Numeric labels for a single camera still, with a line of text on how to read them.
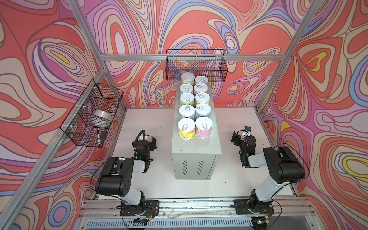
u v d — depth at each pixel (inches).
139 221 27.7
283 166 18.8
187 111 25.3
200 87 29.3
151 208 28.5
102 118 27.7
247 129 31.7
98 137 28.4
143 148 27.8
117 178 17.9
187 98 27.1
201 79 30.9
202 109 25.3
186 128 22.6
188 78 30.1
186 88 28.9
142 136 30.9
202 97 27.5
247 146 28.9
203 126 22.9
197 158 23.7
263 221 27.5
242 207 28.5
